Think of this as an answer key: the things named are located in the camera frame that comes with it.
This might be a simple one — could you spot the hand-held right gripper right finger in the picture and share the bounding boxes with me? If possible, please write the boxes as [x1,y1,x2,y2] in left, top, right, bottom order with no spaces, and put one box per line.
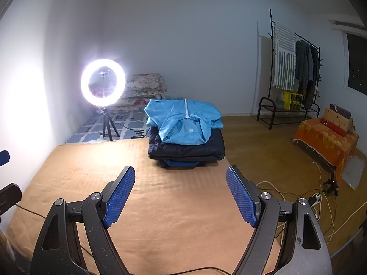
[226,165,333,275]

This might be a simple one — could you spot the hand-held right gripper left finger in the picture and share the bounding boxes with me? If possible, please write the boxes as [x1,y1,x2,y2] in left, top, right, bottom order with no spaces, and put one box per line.
[30,165,136,275]

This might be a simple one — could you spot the light blue jacket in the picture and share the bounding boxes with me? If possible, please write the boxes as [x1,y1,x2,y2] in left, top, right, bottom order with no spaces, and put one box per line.
[143,99,225,146]

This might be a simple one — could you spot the dark hanging clothes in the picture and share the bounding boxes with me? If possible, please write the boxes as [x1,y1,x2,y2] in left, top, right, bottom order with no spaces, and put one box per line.
[294,39,321,108]

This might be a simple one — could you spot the black clothes rack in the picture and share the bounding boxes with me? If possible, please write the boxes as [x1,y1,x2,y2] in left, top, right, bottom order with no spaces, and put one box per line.
[256,8,323,130]

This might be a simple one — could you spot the tan blanket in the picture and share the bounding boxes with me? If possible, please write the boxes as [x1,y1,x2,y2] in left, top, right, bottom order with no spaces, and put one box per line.
[6,132,283,275]

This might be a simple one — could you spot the royal blue garment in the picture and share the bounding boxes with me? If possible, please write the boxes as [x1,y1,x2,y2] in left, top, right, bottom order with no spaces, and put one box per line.
[158,160,200,169]

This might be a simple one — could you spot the navy padded jacket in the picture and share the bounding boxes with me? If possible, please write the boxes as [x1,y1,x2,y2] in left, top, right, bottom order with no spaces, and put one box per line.
[148,126,225,162]

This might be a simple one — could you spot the blue checked mat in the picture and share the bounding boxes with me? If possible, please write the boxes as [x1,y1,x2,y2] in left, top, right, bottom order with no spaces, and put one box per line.
[66,104,155,144]

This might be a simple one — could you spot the white power strip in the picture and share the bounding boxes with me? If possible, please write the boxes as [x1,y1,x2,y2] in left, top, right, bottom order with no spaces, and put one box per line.
[310,193,322,218]

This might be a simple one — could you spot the black tripod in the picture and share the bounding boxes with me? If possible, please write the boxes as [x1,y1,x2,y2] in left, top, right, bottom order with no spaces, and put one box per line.
[99,107,120,142]

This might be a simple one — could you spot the small black clamp stand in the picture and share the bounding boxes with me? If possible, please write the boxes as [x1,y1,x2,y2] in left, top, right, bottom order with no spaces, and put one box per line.
[321,175,340,198]

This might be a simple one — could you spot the orange patterned cloth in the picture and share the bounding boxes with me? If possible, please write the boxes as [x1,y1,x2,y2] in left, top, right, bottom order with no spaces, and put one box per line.
[292,117,359,188]

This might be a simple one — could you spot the yellow crate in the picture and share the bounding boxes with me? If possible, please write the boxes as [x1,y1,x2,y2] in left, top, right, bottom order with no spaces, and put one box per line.
[282,91,303,111]

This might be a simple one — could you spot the floral folded quilt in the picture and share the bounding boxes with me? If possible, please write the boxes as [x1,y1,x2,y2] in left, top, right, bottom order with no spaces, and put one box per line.
[110,73,168,112]

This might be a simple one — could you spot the grey plastic sheet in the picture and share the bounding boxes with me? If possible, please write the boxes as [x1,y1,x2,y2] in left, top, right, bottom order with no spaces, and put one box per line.
[342,155,366,190]

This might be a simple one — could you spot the red box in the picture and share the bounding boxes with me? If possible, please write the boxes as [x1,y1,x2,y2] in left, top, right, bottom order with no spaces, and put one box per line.
[321,118,348,136]

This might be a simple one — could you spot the cardboard box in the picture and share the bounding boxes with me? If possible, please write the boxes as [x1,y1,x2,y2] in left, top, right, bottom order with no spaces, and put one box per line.
[324,107,354,134]

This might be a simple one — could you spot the dark purple box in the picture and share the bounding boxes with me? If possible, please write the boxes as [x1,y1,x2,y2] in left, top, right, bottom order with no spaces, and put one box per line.
[330,103,352,119]

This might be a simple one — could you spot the white striped towel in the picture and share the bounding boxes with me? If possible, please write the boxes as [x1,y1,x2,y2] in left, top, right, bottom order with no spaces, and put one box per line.
[272,23,297,91]

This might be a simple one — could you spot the white cable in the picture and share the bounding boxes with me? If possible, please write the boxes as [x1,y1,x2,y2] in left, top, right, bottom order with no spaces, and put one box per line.
[255,160,367,238]

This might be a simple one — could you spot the white ring light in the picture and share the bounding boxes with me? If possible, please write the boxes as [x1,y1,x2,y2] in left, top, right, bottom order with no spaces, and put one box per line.
[81,58,127,106]

